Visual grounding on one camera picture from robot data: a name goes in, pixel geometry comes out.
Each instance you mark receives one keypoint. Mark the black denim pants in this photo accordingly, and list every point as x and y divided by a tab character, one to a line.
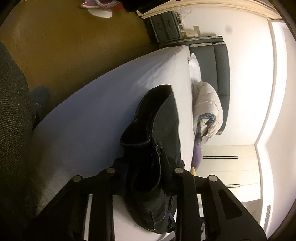
151	150

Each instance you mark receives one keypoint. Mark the purple cushion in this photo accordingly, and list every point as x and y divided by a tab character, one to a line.
197	153

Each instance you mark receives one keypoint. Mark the rolled white duvet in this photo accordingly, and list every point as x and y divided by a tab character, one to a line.
207	111

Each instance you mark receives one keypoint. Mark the yellow cushion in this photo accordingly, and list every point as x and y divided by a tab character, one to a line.
193	171

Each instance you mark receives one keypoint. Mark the white pillow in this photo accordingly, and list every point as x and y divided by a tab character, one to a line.
194	69

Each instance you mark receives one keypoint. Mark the white bed mattress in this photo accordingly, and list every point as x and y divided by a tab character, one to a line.
81	135

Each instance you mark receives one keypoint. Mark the grey upholstered headboard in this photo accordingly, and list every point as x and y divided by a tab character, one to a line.
213	58

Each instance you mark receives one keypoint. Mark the items on left nightstand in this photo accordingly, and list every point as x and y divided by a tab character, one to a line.
186	31

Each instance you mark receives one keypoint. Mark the grey left nightstand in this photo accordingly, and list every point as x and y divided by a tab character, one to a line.
163	28

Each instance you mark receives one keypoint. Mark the white wardrobe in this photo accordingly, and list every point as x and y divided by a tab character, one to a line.
236	166

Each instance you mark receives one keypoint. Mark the person's grey trouser leg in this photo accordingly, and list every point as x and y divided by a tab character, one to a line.
21	111

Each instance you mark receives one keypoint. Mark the beige curtain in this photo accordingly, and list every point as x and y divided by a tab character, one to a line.
259	8

